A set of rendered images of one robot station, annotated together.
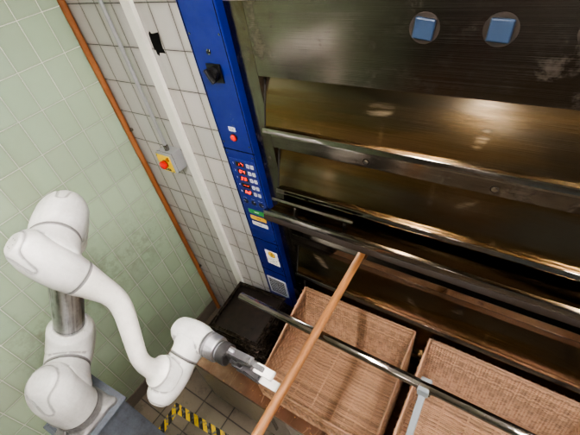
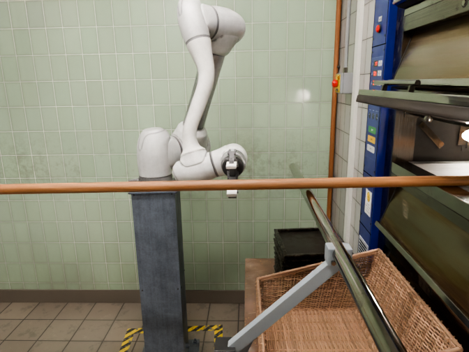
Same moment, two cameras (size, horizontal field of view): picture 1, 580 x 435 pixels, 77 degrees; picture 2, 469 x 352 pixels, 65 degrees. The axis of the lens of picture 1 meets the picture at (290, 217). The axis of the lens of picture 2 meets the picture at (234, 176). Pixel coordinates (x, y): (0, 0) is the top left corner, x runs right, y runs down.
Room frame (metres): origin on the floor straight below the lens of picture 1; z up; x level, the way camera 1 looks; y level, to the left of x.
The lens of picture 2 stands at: (-0.14, -0.67, 1.47)
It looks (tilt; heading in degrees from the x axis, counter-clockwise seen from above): 14 degrees down; 51
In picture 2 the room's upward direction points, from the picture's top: 1 degrees counter-clockwise
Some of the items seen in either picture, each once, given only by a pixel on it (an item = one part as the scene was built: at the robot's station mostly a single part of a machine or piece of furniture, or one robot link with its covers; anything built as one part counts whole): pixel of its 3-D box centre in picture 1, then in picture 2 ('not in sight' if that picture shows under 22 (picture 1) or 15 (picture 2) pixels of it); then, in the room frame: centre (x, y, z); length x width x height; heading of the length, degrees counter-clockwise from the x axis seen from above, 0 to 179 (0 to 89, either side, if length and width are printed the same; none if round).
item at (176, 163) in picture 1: (171, 159); (344, 83); (1.51, 0.48, 1.46); 0.10 x 0.07 x 0.10; 49
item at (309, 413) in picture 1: (335, 364); (333, 325); (0.74, -0.06, 0.72); 0.56 x 0.49 x 0.28; 50
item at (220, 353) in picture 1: (230, 356); (232, 167); (0.62, 0.29, 1.19); 0.09 x 0.07 x 0.08; 50
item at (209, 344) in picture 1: (214, 347); (233, 163); (0.67, 0.35, 1.19); 0.09 x 0.06 x 0.09; 140
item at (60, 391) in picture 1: (59, 391); (155, 151); (0.64, 0.90, 1.17); 0.18 x 0.16 x 0.22; 7
